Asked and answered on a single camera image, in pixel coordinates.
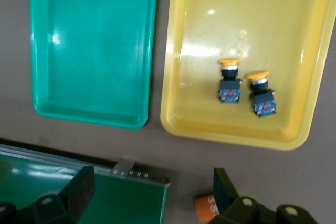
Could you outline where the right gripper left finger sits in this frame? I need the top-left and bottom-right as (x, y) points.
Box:
(18, 166), (96, 224)

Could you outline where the yellow push button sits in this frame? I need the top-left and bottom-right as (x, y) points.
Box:
(217, 58), (243, 104)
(245, 70), (277, 118)

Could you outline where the yellow plastic tray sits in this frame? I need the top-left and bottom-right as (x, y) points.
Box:
(160, 0), (336, 151)

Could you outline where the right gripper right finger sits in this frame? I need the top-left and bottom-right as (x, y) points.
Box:
(208, 168), (276, 224)

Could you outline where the green plastic tray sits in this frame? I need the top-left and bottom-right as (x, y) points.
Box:
(28, 0), (160, 130)

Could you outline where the green conveyor belt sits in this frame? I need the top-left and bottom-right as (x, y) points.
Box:
(0, 142), (172, 224)

